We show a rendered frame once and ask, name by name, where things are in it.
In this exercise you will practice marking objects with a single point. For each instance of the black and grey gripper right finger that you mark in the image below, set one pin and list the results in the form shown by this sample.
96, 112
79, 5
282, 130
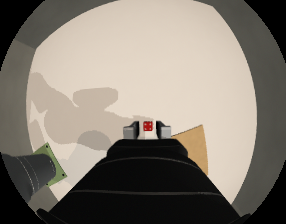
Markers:
163, 131

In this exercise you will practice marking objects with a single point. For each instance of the tan flat mat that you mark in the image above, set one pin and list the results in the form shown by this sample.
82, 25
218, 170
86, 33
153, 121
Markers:
195, 143

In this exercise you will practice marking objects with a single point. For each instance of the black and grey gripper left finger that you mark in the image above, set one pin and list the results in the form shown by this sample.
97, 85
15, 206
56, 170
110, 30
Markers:
132, 131

